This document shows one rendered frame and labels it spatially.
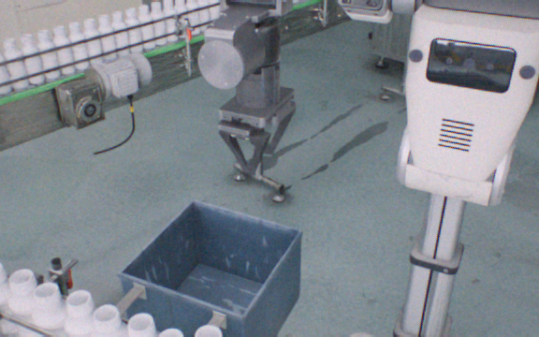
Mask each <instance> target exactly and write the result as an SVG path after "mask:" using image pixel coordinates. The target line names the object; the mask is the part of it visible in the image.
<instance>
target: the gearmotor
mask: <svg viewBox="0 0 539 337"><path fill-rule="evenodd" d="M152 79H153V70H152V68H151V65H150V63H149V61H148V60H147V59H146V57H145V56H144V55H143V54H141V53H139V52H134V53H131V54H127V55H125V56H122V57H117V58H114V59H111V60H108V61H105V62H100V63H98V64H95V65H91V66H88V67H87V68H86V69H85V70H84V74H83V77H79V78H77V79H74V80H72V81H67V82H64V83H61V84H60V85H58V86H55V89H56V94H57V98H58V102H59V107H60V112H61V115H62V119H63V122H64V124H65V126H66V127H70V126H72V125H73V126H75V127H77V129H81V128H84V127H87V126H89V125H94V124H96V123H99V122H101V121H104V120H106V117H105V112H104V106H103V101H104V100H106V99H108V98H111V97H114V96H118V97H124V96H126V97H127V98H129V103H130V112H131V117H132V131H131V133H130V135H129V136H128V137H127V138H126V139H125V141H123V142H122V143H120V144H118V145H116V146H114V147H111V148H109V149H107V150H104V151H100V152H97V153H94V155H96V154H102V153H105V152H108V151H111V150H113V149H116V148H118V147H120V146H122V145H124V144H125V143H126V142H127V141H128V140H129V139H130V138H131V136H132V135H133V133H134V130H135V120H134V109H133V105H132V98H133V95H132V94H133V93H136V92H138V88H140V87H143V86H145V85H148V84H150V82H151V81H152Z"/></svg>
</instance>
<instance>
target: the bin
mask: <svg viewBox="0 0 539 337"><path fill-rule="evenodd" d="M302 235H303V230H301V229H298V228H294V227H289V226H286V225H282V224H280V223H276V222H273V221H270V220H267V219H263V218H260V217H256V216H252V215H247V214H244V213H240V212H234V211H231V210H228V209H225V208H222V207H219V206H215V205H212V204H209V203H205V202H202V201H198V200H195V199H193V200H192V201H191V202H190V203H189V204H188V205H187V206H186V207H185V208H184V209H183V210H182V211H181V212H180V213H179V214H178V215H177V216H176V217H174V218H173V219H171V220H170V221H169V222H168V223H167V224H166V225H165V226H164V227H163V228H162V229H161V230H160V231H159V232H158V234H157V235H156V236H155V237H154V238H153V239H152V240H151V241H150V242H149V243H148V244H147V245H146V246H145V247H144V248H143V249H142V250H141V251H140V252H138V253H137V254H136V255H135V256H134V257H133V258H132V259H131V260H130V261H129V262H128V263H127V264H126V265H125V266H124V267H123V268H122V269H121V270H120V271H119V272H118V273H117V275H118V277H119V278H120V281H121V287H122V291H123V296H124V297H123V298H122V299H121V300H120V301H119V302H118V303H117V305H116V306H115V307H116V308H117V309H118V312H119V314H120V316H121V315H122V314H123V313H124V312H125V311H126V315H127V320H130V319H131V318H132V317H133V316H135V315H139V314H148V315H150V316H151V317H152V319H153V323H154V326H155V329H156V330H158V331H160V332H162V331H164V330H167V329H178V330H180V331H181V332H182V336H183V337H195V335H196V332H197V330H198V329H199V328H201V327H203V326H205V325H214V326H216V327H218V329H219V330H220V331H221V335H222V337H277V335H278V333H279V332H280V330H281V328H282V327H283V325H284V322H285V320H286V319H287V317H288V315H290V313H291V311H292V309H293V308H294V306H295V304H296V303H297V301H298V299H299V292H300V266H301V240H302Z"/></svg>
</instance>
